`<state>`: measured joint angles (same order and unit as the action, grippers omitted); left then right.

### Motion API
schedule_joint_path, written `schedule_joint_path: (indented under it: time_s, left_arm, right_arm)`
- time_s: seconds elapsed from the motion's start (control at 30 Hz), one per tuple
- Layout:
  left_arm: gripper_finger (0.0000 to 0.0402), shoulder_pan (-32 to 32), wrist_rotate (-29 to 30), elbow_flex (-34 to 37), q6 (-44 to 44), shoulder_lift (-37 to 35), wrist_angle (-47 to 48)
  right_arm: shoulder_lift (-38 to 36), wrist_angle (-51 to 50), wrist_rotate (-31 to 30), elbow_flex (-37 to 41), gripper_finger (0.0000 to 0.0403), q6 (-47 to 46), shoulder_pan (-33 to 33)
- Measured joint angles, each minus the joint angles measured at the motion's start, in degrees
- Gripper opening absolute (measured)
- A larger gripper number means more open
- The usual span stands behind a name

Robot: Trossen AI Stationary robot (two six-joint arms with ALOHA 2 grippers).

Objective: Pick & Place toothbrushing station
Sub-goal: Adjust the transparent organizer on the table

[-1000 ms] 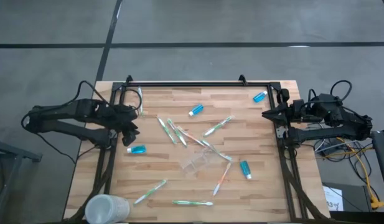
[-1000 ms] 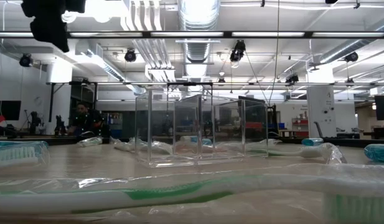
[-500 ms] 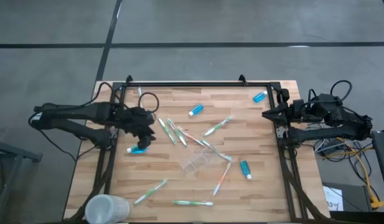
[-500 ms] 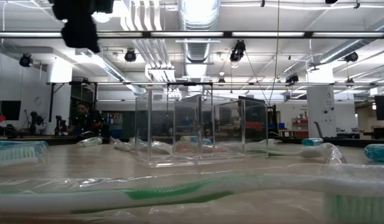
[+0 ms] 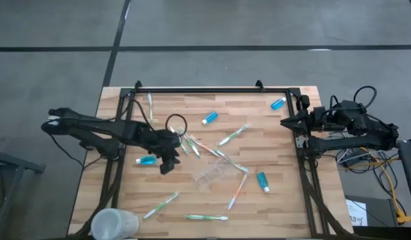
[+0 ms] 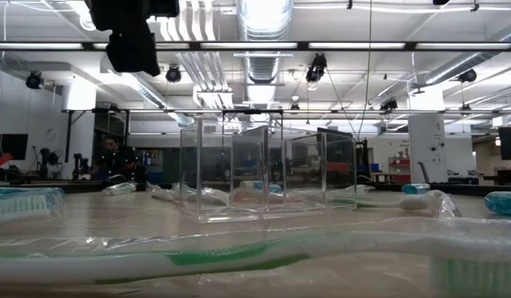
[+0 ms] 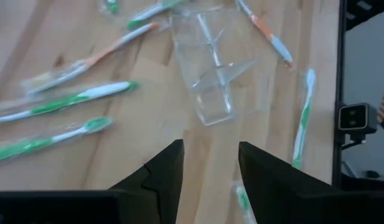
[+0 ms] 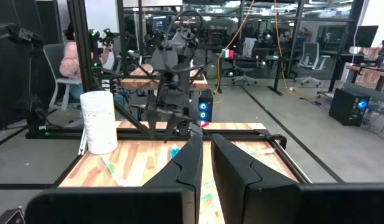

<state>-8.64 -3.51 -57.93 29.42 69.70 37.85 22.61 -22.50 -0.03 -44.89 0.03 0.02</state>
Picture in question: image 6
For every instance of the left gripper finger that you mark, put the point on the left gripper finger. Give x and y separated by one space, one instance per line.
133 54

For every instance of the clear acrylic organizer box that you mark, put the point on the clear acrylic organizer box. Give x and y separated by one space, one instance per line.
247 165

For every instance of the black background robot arm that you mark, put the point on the black background robot arm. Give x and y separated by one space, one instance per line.
52 163

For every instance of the black hanging spotlight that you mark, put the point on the black hanging spotlight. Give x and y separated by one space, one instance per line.
468 76
173 74
317 68
34 80
389 105

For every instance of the person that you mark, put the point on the person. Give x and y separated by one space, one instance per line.
114 159

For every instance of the overhead bar with light strips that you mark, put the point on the overhead bar with light strips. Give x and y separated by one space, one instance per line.
255 45

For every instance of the white square pillar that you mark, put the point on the white square pillar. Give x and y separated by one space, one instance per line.
427 136

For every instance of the black computer monitor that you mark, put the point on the black computer monitor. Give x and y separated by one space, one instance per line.
509 142
8 147

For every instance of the red storage shelf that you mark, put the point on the red storage shelf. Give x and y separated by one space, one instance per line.
400 169

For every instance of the orange toothbrush in clear wrap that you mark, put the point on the orange toothbrush in clear wrap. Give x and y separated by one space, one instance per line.
280 196

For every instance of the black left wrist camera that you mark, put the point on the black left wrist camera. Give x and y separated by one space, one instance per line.
164 7

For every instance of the slanted silver ventilation duct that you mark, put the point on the slanted silver ventilation duct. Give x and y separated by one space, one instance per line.
466 66

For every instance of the round silver ventilation duct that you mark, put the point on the round silver ventilation duct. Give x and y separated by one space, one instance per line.
263 25

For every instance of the black aluminium table frame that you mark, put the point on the black aluminium table frame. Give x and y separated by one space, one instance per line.
466 189

